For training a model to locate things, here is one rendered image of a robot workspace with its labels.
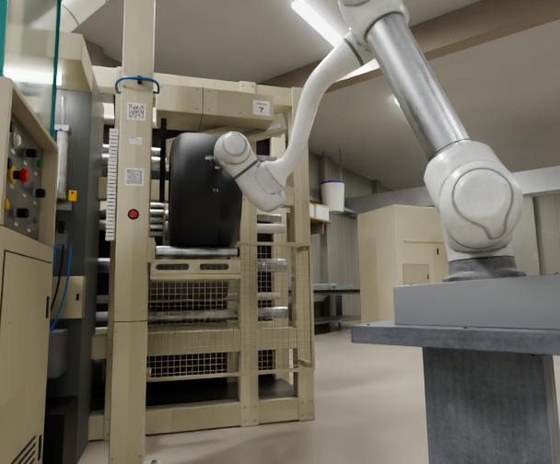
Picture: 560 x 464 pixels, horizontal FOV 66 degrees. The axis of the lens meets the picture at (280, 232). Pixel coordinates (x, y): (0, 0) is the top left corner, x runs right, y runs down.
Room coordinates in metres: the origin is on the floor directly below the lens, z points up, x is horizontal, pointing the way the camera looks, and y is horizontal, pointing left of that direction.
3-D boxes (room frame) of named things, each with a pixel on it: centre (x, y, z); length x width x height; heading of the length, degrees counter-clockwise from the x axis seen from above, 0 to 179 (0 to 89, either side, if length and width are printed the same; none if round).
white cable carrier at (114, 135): (1.79, 0.70, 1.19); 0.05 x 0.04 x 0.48; 16
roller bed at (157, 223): (2.24, 0.70, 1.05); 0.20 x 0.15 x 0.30; 106
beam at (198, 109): (2.25, 0.35, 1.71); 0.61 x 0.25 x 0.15; 106
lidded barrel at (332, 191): (8.77, -1.10, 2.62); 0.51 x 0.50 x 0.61; 144
